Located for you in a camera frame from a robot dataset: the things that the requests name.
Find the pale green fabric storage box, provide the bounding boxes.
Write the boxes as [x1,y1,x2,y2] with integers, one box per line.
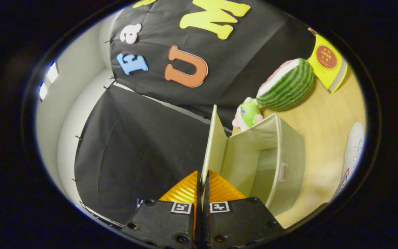
[201,105,306,216]

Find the white canvas shoe striped side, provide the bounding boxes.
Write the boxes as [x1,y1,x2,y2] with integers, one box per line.
[335,123,365,199]

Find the small pink green plush toy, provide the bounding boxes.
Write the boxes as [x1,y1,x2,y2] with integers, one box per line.
[233,98,264,132]

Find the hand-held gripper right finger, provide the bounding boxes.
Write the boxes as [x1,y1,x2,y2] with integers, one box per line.
[202,170,285,249]

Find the watermelon slice plush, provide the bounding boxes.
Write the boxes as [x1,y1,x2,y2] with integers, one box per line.
[256,58,314,111]

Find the yellow book red circle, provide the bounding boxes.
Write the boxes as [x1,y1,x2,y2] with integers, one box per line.
[306,33,348,94]

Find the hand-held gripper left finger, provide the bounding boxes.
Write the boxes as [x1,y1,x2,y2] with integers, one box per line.
[121,170,203,249]

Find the black backdrop cloth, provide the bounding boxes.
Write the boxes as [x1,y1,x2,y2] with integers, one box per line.
[74,0,317,223]

